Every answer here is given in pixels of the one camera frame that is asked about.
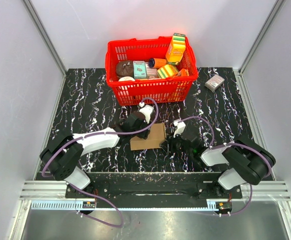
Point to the yellow green sponge pack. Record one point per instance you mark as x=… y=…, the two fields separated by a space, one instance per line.
x=167 y=71

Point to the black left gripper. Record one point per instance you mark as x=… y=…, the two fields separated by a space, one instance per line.
x=146 y=134

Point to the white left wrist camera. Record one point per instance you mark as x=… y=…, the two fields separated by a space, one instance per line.
x=146 y=110

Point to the tall orange sponge box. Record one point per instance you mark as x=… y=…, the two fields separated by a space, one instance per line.
x=176 y=49

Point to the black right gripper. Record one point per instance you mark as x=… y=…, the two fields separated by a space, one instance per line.
x=166 y=145

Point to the pink small food box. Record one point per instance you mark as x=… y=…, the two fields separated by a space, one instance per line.
x=151 y=73

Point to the aluminium frame rail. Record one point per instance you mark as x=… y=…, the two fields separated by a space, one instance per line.
x=52 y=195

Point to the orange snack packet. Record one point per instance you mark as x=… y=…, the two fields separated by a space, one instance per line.
x=183 y=73

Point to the brown cardboard box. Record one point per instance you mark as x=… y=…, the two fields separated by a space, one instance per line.
x=155 y=138

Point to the orange cylindrical can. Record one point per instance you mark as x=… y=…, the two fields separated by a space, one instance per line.
x=157 y=62

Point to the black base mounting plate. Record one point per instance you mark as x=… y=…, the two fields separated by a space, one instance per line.
x=202 y=185

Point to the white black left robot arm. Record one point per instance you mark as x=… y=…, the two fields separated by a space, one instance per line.
x=62 y=154

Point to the brown round chocolate cake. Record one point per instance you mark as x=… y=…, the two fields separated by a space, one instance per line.
x=125 y=68

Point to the white wrapped tissue pack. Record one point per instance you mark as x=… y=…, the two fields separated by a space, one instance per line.
x=214 y=82

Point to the teal small carton box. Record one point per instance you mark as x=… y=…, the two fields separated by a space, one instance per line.
x=139 y=69

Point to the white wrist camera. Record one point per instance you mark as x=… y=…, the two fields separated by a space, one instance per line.
x=146 y=110
x=179 y=127

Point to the white round lid container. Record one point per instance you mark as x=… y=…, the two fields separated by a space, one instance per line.
x=126 y=78

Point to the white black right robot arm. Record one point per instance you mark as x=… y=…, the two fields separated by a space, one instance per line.
x=246 y=162

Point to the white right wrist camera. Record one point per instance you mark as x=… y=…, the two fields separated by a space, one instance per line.
x=179 y=127

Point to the red plastic shopping basket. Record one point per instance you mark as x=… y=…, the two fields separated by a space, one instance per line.
x=174 y=89

